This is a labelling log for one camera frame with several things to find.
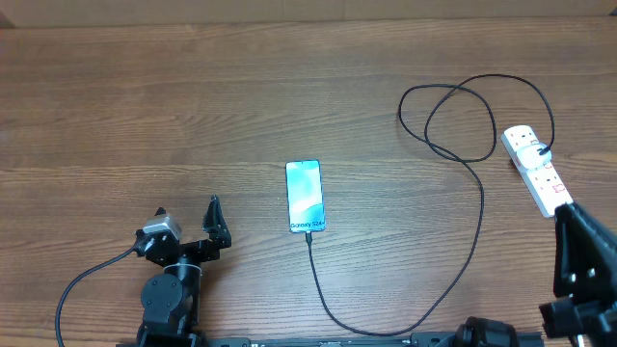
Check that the white charger adapter plug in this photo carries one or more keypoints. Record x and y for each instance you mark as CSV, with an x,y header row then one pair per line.
x,y
532,157

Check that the Galaxy smartphone with blue screen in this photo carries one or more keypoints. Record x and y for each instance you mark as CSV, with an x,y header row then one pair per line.
x,y
304,191

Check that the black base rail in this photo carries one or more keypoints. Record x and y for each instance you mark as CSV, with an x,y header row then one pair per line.
x,y
414,340

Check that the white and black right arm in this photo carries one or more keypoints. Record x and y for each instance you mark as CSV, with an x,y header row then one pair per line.
x,y
584,282

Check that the white power strip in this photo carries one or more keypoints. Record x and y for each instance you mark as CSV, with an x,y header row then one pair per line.
x,y
537,171

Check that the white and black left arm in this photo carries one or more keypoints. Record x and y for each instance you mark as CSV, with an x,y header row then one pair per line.
x,y
171,300

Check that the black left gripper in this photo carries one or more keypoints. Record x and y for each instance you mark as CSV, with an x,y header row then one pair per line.
x,y
217,237

